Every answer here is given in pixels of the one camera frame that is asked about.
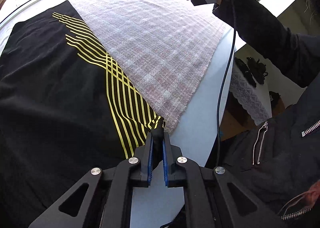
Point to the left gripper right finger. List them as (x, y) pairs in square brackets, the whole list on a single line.
[(173, 174)]

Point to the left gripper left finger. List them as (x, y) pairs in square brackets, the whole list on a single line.
[(143, 176)]

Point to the black sport t-shirt yellow stripes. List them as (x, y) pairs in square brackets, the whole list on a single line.
[(66, 107)]

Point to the right forearm black sleeve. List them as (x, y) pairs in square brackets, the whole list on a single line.
[(295, 55)]

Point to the pink plaid cloth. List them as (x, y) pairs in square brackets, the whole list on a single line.
[(163, 46)]

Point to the white lace cloth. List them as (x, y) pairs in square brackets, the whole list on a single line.
[(255, 100)]

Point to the black zippered jacket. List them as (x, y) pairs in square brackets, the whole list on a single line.
[(280, 162)]

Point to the black items on lace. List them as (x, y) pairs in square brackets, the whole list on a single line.
[(253, 70)]

